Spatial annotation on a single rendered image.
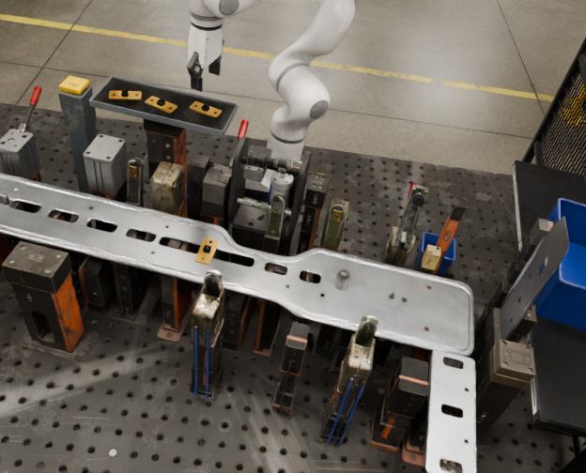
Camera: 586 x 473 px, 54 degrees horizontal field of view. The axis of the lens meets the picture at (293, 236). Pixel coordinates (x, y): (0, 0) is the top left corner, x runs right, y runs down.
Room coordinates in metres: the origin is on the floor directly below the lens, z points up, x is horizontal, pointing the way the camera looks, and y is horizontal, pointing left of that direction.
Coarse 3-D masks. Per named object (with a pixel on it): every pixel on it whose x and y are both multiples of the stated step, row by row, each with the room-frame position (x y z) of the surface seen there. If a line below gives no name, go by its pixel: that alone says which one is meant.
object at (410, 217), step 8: (416, 192) 1.07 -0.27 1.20; (424, 192) 1.06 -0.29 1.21; (408, 200) 1.07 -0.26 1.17; (416, 200) 1.03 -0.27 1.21; (424, 200) 1.04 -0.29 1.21; (408, 208) 1.05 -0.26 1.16; (416, 208) 1.06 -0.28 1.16; (408, 216) 1.06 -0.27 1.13; (416, 216) 1.05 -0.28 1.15; (400, 224) 1.05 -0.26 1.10; (408, 224) 1.05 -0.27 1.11; (416, 224) 1.05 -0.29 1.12; (400, 232) 1.04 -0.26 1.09; (408, 232) 1.05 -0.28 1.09; (408, 240) 1.04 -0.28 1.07; (408, 248) 1.03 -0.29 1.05
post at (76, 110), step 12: (60, 96) 1.30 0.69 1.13; (72, 96) 1.29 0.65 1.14; (84, 96) 1.30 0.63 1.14; (72, 108) 1.29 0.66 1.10; (84, 108) 1.30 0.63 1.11; (72, 120) 1.29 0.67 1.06; (84, 120) 1.29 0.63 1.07; (96, 120) 1.35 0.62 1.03; (72, 132) 1.30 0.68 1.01; (84, 132) 1.30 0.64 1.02; (96, 132) 1.35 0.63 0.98; (72, 144) 1.30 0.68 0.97; (84, 144) 1.30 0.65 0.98; (84, 168) 1.30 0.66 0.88; (84, 180) 1.30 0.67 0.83
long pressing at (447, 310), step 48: (0, 192) 1.02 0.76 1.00; (48, 192) 1.05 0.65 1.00; (48, 240) 0.90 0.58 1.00; (96, 240) 0.92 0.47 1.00; (192, 240) 0.98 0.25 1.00; (240, 288) 0.86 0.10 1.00; (288, 288) 0.88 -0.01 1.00; (336, 288) 0.90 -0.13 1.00; (384, 288) 0.93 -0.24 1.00; (432, 288) 0.96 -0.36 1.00; (384, 336) 0.79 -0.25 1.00; (432, 336) 0.81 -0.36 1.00
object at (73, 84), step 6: (72, 78) 1.35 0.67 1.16; (78, 78) 1.35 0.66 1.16; (60, 84) 1.31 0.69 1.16; (66, 84) 1.31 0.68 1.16; (72, 84) 1.32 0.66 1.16; (78, 84) 1.32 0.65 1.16; (84, 84) 1.33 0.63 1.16; (66, 90) 1.30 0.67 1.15; (72, 90) 1.30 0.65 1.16; (78, 90) 1.30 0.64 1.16
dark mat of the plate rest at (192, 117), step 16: (112, 80) 1.37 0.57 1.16; (144, 96) 1.32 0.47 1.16; (160, 96) 1.34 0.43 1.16; (176, 96) 1.35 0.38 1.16; (192, 96) 1.36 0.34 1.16; (144, 112) 1.25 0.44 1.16; (160, 112) 1.26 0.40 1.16; (176, 112) 1.28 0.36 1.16; (192, 112) 1.29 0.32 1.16; (224, 112) 1.32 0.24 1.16
